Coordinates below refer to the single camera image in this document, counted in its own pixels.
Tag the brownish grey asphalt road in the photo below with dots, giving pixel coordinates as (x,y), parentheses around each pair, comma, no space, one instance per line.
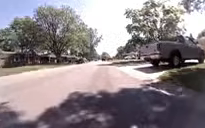
(73,83)

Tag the pale concrete driveway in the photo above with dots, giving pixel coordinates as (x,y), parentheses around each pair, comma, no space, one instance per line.
(136,71)

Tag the tall bare-branched tree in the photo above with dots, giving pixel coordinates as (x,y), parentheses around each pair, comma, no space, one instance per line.
(58,26)

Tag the leafy green tree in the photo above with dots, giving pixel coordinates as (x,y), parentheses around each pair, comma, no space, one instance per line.
(153,20)

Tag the grey pickup truck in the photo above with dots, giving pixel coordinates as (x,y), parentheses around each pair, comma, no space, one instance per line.
(173,50)

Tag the low brown house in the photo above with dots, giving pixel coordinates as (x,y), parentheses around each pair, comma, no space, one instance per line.
(20,58)

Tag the dense green tree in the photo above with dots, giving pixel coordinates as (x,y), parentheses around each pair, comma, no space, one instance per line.
(23,33)

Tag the green grass verge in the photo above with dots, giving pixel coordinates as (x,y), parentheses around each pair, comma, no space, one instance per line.
(190,78)

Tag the green lawn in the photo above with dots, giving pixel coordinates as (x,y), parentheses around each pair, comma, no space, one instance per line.
(10,70)

